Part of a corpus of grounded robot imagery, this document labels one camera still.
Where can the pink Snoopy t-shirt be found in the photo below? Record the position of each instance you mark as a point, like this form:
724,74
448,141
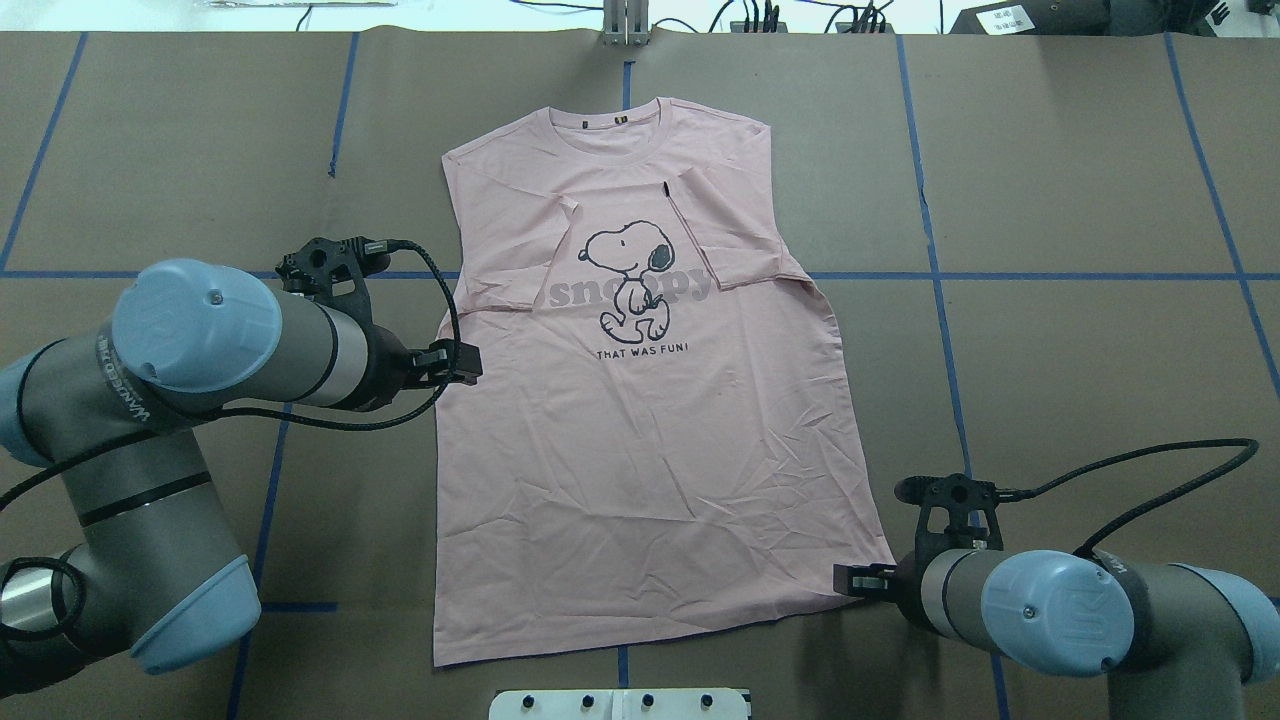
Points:
663,441

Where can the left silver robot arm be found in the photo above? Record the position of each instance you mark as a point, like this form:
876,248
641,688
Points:
159,575

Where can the black box white label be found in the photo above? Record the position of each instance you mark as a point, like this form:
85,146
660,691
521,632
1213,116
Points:
1050,18

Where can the aluminium frame post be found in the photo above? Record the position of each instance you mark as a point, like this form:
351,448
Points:
626,23

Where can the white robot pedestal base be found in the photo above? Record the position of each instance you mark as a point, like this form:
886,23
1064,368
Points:
623,703

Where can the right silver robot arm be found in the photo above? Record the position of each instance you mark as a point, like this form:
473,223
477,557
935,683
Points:
1173,641

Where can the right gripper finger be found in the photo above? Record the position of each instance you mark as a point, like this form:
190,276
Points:
874,582

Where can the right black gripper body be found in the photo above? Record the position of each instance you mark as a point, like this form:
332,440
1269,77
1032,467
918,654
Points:
910,582

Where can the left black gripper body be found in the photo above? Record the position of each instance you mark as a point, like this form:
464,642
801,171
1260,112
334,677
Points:
385,368

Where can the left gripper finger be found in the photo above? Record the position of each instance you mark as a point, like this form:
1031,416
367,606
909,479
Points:
444,362

